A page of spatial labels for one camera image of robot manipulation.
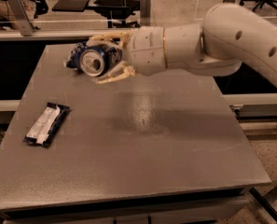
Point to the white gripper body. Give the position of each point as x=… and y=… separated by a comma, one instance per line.
x=146, y=50

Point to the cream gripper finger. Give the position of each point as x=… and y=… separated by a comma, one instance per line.
x=115, y=39
x=121, y=71

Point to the blue pepsi can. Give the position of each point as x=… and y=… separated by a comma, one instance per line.
x=96, y=60

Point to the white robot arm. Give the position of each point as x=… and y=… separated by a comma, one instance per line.
x=216, y=58

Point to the black office chair middle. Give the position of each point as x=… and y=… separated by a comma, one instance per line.
x=117, y=12

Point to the crumpled blue chip bag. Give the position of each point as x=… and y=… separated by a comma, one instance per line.
x=73, y=60

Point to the grey table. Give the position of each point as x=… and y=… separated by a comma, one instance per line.
x=145, y=150

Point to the blue white snack bar wrapper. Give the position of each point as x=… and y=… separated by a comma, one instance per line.
x=46, y=126

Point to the middle metal barrier bracket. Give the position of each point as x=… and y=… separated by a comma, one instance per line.
x=145, y=10

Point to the left metal barrier bracket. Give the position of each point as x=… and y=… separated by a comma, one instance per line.
x=21, y=18

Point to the metal barrier rail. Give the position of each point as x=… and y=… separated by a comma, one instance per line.
x=51, y=34

